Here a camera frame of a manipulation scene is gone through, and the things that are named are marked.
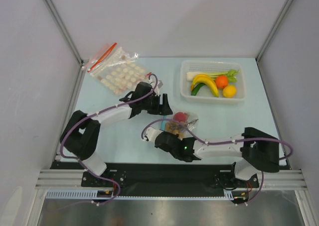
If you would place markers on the green cucumber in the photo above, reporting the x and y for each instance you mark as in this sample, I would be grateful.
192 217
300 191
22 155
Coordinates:
196 89

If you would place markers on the red pomegranate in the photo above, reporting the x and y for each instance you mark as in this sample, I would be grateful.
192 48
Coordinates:
180 116

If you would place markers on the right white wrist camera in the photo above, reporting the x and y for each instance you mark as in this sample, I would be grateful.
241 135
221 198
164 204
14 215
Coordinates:
150 134

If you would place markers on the white slotted cable duct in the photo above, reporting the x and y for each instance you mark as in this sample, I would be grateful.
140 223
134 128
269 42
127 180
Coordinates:
105 195

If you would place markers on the brown longan bunch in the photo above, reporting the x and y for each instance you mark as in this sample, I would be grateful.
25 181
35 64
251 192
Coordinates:
181 129

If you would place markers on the left aluminium frame post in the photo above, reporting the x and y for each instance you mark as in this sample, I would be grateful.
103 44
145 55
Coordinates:
63 30

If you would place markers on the blue zipper clear bag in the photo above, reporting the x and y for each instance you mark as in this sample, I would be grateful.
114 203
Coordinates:
191 116

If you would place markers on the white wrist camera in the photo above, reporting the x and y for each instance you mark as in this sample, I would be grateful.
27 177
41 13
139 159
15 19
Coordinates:
150 134
156 85

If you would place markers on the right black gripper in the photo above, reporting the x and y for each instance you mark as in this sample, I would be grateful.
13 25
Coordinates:
162 140

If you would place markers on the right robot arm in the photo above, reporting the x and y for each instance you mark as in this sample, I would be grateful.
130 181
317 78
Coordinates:
256 150

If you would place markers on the yellow banana bunch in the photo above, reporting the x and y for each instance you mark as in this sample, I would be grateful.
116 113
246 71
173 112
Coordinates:
209 82

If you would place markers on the right aluminium frame post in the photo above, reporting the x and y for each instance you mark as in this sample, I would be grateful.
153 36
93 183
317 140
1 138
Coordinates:
276 26

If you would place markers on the aluminium frame post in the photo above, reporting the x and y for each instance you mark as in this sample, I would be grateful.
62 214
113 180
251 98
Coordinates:
63 30
276 26

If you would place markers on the green celery stalk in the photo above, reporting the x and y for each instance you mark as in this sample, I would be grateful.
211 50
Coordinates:
230 75

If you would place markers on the red zipper clear bag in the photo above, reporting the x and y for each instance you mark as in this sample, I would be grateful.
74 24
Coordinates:
107 58

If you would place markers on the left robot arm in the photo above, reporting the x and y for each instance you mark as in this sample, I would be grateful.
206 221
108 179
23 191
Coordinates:
80 136

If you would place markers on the white plastic basket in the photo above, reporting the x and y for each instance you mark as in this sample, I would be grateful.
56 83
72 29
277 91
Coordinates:
205 95

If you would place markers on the polka dot zip bag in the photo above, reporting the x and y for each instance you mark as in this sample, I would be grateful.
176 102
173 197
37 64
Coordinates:
122 77

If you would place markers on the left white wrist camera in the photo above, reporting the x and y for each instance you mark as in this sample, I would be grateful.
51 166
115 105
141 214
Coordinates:
156 85

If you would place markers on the orange fruit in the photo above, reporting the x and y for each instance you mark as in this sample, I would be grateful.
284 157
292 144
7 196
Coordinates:
221 82

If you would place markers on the yellow lemon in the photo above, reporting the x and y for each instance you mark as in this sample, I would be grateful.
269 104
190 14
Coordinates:
229 91

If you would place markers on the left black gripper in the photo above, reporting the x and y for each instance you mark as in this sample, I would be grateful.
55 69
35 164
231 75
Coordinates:
163 109

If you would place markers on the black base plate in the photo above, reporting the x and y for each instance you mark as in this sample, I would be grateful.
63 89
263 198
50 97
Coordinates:
177 180

